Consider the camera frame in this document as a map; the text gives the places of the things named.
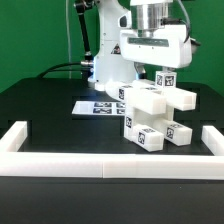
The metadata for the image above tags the white chair back frame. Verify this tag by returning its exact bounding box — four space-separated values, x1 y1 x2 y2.
105 80 197 115

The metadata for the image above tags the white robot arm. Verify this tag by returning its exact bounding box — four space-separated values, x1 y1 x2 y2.
74 0 192 91

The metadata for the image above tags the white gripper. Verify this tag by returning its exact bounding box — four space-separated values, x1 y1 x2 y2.
120 25 192 79

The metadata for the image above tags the white chair seat part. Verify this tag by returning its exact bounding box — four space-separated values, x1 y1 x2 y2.
124 106 174 141

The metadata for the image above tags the black cable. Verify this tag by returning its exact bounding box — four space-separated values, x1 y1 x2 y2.
35 61 96 80

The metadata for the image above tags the white marker base sheet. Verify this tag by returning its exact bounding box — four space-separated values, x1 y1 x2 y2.
72 101 125 116

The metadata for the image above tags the white U-shaped boundary frame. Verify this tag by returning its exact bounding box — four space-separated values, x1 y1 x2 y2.
0 121 224 180

